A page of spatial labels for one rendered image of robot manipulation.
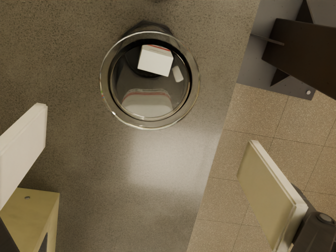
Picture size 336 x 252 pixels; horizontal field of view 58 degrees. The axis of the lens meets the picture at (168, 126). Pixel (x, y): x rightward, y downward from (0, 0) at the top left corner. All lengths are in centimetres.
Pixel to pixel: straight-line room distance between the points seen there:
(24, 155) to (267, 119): 159
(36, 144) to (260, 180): 13
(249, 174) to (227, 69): 39
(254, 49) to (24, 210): 125
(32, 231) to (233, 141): 129
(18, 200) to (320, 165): 167
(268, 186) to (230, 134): 151
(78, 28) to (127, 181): 31
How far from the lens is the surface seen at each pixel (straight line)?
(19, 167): 17
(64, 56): 57
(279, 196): 16
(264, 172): 18
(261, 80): 161
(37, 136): 19
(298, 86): 170
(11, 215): 64
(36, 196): 67
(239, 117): 166
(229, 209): 196
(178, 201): 68
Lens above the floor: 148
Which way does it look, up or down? 67 degrees down
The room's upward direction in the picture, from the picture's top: 171 degrees clockwise
